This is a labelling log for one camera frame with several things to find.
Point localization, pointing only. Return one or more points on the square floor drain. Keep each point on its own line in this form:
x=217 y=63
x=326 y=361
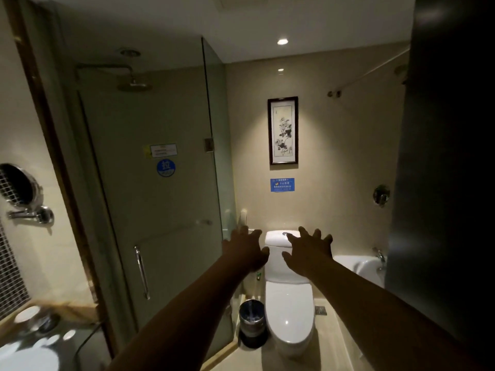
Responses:
x=320 y=311

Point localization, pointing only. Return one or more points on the metal trash bin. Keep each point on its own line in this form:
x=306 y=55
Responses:
x=252 y=320

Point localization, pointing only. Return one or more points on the round blue sticker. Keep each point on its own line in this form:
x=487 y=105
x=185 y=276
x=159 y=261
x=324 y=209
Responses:
x=166 y=168

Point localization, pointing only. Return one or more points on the metal glass door hinge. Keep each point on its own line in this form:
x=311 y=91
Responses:
x=209 y=145

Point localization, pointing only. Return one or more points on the person's left thumb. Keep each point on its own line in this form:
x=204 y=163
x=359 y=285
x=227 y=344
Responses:
x=265 y=254

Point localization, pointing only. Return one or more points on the marble sink counter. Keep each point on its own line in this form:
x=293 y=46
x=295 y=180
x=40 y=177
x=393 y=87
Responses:
x=77 y=347

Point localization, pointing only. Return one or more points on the round ceiling light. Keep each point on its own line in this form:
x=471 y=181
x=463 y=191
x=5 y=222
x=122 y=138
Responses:
x=282 y=41

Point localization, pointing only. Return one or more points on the person's left hand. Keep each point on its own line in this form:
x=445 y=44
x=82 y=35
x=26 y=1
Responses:
x=244 y=251

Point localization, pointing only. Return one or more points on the framed flower painting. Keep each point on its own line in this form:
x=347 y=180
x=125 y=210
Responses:
x=283 y=131

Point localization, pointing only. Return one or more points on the yellow sticker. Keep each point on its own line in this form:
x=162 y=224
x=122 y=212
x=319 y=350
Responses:
x=147 y=151

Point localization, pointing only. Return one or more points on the round overhead shower head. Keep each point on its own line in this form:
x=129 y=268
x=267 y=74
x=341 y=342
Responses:
x=134 y=86

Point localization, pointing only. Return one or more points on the round chrome wall mirror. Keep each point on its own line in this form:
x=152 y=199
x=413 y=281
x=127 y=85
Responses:
x=19 y=185

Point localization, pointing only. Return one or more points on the person's right middle finger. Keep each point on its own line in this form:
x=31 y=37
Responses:
x=316 y=235

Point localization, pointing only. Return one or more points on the person's right forearm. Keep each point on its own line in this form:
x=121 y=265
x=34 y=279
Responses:
x=379 y=320

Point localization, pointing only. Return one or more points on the shower curtain rod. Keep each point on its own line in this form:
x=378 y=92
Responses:
x=367 y=71

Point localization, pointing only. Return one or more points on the white wall phone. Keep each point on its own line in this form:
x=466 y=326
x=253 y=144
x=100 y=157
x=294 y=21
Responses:
x=243 y=218

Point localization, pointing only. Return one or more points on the person's left forearm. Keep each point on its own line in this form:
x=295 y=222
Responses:
x=185 y=320

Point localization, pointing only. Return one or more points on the round ceiling vent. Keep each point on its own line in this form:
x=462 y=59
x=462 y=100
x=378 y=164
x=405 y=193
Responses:
x=130 y=52

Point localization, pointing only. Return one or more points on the dark door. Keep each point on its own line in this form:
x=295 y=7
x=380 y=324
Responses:
x=444 y=150

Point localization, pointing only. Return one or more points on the person's right hand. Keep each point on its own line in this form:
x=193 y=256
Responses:
x=309 y=256

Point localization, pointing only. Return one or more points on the white bathtub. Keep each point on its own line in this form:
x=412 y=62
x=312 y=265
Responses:
x=357 y=266

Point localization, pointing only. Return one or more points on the white rectangular label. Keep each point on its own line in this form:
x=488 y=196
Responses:
x=164 y=150

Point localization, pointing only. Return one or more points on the chrome bathtub faucet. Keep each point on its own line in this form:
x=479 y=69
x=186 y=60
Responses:
x=379 y=255

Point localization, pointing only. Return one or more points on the white round dish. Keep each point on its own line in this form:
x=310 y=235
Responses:
x=27 y=314

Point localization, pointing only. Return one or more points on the glass shower side panel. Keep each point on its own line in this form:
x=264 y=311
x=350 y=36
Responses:
x=221 y=169

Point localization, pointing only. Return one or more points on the blue wall sign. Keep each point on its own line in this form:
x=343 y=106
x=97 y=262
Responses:
x=282 y=185

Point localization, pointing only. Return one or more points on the small green bottle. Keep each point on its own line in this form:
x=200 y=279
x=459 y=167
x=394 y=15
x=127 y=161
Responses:
x=258 y=277

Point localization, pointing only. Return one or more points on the person's left middle finger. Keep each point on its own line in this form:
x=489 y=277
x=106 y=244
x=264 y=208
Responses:
x=244 y=231

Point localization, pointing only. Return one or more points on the person's right thumb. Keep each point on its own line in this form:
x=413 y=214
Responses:
x=287 y=259

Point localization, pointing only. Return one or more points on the wooden door frame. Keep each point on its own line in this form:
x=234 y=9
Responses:
x=58 y=158

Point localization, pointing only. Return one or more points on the chrome wall shower valve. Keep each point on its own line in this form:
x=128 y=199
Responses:
x=381 y=195

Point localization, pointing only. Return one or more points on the glass shower door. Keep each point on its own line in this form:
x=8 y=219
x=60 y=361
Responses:
x=174 y=204

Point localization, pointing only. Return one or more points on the white toilet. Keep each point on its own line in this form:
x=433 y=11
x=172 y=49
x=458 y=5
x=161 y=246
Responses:
x=289 y=305

